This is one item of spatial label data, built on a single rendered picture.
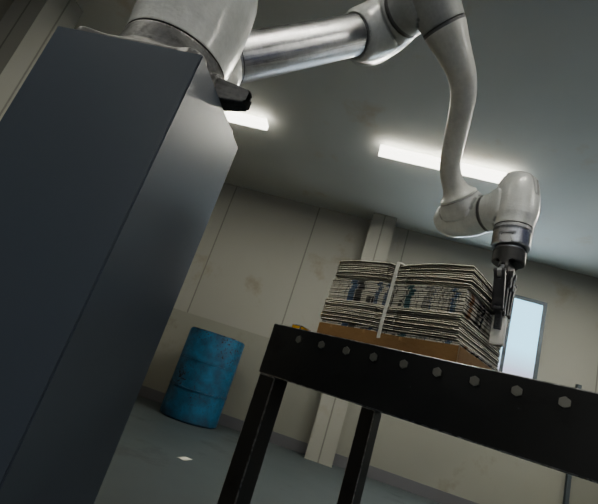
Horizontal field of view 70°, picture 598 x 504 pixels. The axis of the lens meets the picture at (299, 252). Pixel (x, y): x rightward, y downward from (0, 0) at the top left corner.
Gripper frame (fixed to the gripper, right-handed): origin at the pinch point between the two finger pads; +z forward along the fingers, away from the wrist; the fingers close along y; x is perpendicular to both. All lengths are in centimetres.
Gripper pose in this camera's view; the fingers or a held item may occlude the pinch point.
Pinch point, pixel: (498, 330)
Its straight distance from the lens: 110.6
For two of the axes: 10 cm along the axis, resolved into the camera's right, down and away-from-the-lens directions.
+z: -2.8, 9.2, -2.9
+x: 7.6, 0.3, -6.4
